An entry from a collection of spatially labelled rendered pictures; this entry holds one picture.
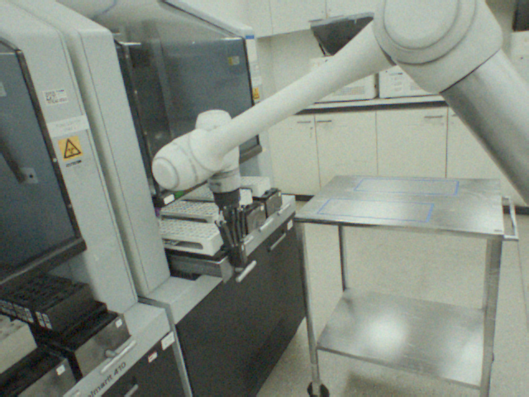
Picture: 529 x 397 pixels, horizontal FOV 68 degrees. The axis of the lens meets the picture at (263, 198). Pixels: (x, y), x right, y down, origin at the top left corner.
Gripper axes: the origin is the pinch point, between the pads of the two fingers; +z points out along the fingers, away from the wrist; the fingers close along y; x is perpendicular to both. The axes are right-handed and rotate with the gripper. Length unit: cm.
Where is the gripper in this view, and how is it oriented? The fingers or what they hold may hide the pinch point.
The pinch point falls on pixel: (237, 254)
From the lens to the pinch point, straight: 115.2
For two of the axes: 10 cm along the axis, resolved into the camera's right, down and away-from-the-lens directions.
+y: -4.7, 3.6, -8.1
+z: 1.3, 9.3, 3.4
